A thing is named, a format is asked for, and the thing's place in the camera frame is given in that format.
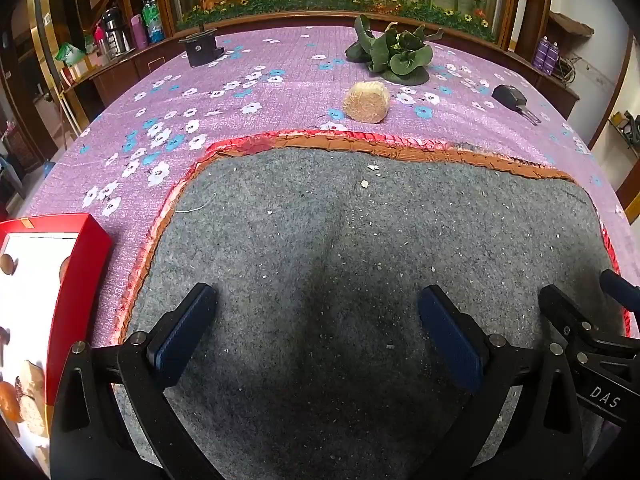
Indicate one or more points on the green artificial leafy plant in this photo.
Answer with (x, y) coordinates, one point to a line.
(395, 55)

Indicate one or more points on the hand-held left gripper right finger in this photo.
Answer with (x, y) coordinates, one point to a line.
(450, 340)

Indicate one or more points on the grey felt mat red trim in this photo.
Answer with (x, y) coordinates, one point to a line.
(350, 240)

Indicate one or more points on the purple plastic bottle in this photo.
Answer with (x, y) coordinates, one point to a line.
(137, 31)

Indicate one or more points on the green plastic bottle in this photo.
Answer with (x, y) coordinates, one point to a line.
(152, 20)

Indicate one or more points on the pink bottle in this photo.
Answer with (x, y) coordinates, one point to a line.
(100, 42)

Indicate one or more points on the black car key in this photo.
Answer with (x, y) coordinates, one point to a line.
(510, 96)

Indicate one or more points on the green packet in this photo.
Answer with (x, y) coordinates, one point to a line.
(70, 55)

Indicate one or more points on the purple spray bottle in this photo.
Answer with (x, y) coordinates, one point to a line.
(552, 55)
(541, 53)

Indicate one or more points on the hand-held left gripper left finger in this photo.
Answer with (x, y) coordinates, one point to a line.
(187, 332)

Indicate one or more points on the black block holder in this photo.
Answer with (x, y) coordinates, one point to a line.
(200, 50)

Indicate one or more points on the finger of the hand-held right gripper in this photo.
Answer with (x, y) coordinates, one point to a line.
(565, 312)
(622, 290)

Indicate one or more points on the purple floral tablecloth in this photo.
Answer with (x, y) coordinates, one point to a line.
(280, 60)

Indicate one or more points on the red box white inside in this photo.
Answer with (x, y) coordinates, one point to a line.
(75, 290)

